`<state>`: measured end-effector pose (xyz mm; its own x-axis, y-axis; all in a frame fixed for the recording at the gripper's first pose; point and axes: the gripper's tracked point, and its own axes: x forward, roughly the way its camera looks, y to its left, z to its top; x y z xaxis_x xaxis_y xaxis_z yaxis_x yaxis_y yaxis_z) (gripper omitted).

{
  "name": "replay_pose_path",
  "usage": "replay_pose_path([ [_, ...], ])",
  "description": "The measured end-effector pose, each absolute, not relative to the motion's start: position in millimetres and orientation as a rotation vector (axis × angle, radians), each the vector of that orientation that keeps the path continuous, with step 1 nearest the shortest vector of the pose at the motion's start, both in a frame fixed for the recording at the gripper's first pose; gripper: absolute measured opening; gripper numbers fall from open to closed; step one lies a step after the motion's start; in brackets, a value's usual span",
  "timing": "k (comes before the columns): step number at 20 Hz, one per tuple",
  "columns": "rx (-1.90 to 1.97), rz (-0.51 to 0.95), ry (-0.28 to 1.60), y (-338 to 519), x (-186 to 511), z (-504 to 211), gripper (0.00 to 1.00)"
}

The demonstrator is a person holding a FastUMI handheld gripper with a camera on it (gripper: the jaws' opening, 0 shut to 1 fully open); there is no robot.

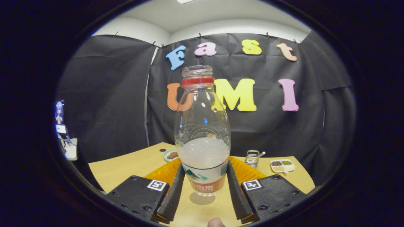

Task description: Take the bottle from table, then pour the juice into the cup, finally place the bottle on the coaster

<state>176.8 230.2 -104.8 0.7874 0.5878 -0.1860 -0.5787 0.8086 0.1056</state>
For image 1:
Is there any white divided tray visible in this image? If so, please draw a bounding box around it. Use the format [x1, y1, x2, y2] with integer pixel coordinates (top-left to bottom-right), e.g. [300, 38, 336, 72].
[270, 159, 296, 173]

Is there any wooden table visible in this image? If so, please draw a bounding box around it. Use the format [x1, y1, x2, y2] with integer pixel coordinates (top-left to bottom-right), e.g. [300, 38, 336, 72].
[88, 142, 316, 227]

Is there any pale green plate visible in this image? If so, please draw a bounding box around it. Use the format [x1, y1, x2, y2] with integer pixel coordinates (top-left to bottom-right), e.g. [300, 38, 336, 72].
[163, 149, 180, 162]

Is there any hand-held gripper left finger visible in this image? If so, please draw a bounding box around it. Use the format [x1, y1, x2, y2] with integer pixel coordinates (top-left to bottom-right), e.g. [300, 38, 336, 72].
[106, 158, 186, 224]

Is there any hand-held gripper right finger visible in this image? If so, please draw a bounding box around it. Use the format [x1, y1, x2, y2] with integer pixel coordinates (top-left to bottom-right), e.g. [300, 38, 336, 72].
[227, 157, 308, 224]

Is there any white box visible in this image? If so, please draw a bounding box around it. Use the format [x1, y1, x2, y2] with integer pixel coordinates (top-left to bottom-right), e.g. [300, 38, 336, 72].
[64, 138, 78, 161]

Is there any clear plastic juice bottle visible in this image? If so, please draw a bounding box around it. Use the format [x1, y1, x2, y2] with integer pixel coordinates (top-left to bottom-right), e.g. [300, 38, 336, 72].
[174, 65, 231, 196]

